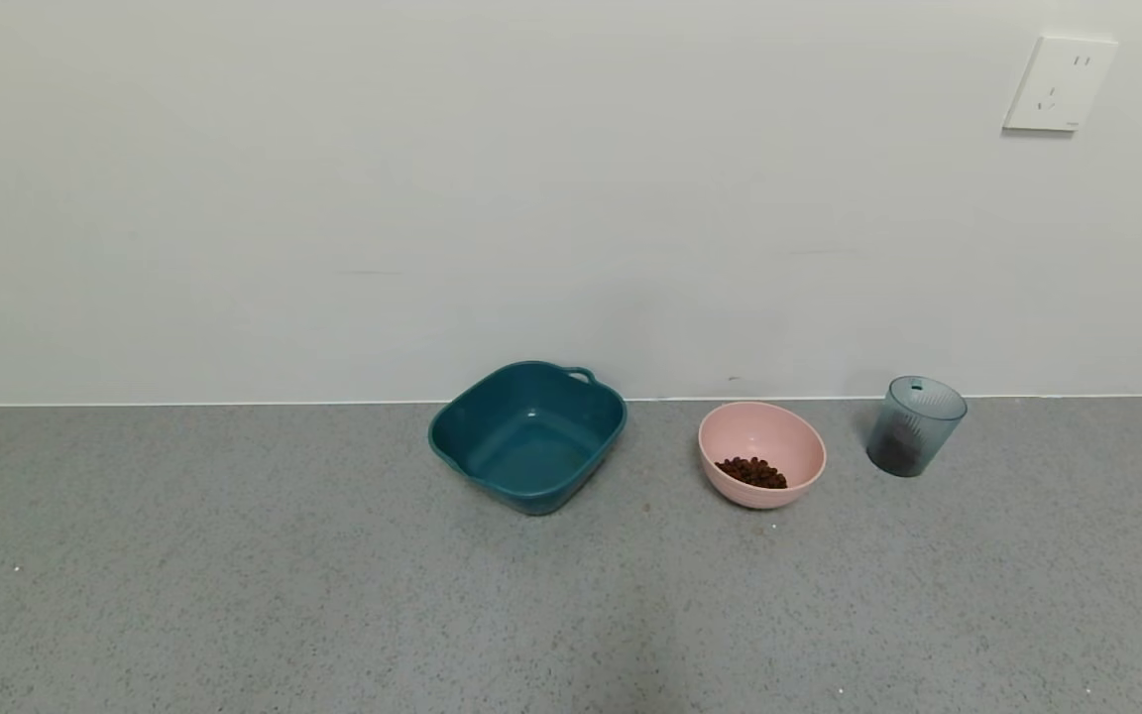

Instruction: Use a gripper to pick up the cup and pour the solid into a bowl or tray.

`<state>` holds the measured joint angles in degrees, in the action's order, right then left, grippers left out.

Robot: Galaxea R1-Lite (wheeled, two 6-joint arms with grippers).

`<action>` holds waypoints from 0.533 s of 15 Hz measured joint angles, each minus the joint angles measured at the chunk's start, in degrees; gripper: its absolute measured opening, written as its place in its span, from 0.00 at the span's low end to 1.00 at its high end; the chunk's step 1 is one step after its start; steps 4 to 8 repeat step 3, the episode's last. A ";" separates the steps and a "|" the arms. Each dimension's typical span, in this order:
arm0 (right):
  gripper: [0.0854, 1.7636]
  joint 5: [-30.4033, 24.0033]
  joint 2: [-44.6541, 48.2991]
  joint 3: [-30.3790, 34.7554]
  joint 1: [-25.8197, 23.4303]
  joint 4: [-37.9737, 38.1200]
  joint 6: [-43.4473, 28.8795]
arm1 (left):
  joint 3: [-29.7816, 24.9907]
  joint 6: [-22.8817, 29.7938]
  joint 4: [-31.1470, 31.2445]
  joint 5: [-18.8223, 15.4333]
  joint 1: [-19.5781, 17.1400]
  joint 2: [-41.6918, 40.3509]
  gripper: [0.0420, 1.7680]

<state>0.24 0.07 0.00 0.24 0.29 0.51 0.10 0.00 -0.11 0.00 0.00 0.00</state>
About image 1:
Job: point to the blue ribbed transparent cup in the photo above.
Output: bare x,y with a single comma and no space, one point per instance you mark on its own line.
923,416

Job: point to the pink round bowl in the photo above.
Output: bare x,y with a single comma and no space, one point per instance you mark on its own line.
764,431

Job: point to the teal square plastic basin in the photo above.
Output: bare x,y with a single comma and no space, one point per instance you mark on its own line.
531,446

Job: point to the white wall socket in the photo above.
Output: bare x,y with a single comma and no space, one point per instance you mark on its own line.
1059,84

